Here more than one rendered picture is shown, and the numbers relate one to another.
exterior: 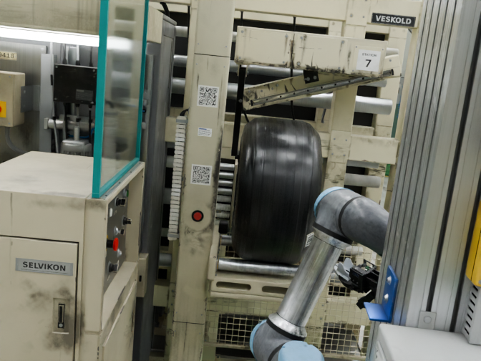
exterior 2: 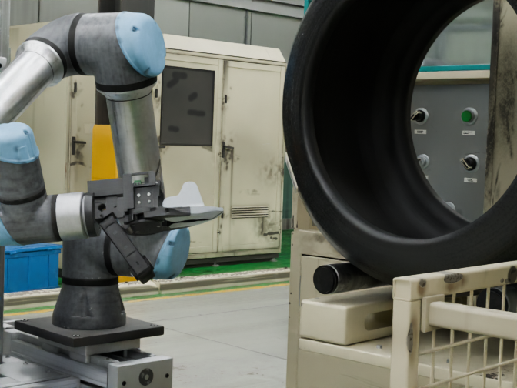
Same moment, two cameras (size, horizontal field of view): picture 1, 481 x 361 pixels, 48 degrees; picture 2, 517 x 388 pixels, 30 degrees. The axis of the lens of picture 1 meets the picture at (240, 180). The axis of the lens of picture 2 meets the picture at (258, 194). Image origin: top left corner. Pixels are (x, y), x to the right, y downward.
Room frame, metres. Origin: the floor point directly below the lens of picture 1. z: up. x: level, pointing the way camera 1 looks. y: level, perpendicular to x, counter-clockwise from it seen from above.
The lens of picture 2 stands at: (2.85, -1.42, 1.10)
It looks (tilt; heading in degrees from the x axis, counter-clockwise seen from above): 3 degrees down; 133
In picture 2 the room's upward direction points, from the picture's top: 2 degrees clockwise
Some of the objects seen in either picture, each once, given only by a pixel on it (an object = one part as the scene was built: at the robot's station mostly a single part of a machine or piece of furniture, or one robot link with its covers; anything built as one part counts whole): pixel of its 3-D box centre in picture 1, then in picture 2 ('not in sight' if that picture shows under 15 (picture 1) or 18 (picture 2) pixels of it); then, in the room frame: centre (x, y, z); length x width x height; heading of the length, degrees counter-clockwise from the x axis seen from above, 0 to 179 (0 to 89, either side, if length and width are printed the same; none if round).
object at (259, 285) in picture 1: (258, 284); (388, 309); (1.93, -0.11, 0.83); 0.36 x 0.09 x 0.06; 91
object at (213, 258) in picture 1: (215, 250); not in sight; (2.07, 0.07, 0.90); 0.40 x 0.03 x 0.10; 1
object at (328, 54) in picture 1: (307, 52); not in sight; (2.37, -0.23, 1.71); 0.61 x 0.25 x 0.15; 91
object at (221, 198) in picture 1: (212, 191); not in sight; (2.45, 0.12, 1.05); 0.20 x 0.15 x 0.30; 91
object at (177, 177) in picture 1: (178, 178); not in sight; (2.02, 0.23, 1.19); 0.05 x 0.04 x 0.48; 1
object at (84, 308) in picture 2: not in sight; (89, 299); (1.25, -0.20, 0.77); 0.15 x 0.15 x 0.10
